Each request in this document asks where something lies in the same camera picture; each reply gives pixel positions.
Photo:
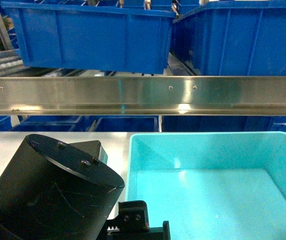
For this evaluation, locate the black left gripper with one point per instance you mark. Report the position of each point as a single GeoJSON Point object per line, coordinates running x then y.
{"type": "Point", "coordinates": [132, 223]}

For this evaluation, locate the light teal plastic bin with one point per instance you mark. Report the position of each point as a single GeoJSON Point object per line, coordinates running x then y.
{"type": "Point", "coordinates": [211, 186]}

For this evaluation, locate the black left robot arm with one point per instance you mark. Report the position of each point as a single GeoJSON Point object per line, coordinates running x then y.
{"type": "Point", "coordinates": [52, 190]}

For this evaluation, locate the large blue bin left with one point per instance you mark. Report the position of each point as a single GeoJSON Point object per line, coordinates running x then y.
{"type": "Point", "coordinates": [74, 36]}

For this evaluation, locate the large blue bin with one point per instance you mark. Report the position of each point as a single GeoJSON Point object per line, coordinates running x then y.
{"type": "Point", "coordinates": [233, 38]}
{"type": "Point", "coordinates": [74, 36]}

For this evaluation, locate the large blue bin centre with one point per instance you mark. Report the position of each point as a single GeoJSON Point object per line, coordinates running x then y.
{"type": "Point", "coordinates": [233, 38]}

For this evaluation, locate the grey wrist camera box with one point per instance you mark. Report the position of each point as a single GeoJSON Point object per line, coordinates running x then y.
{"type": "Point", "coordinates": [94, 148]}

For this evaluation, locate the stainless steel shelf rail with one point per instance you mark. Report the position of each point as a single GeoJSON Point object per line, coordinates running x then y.
{"type": "Point", "coordinates": [144, 95]}

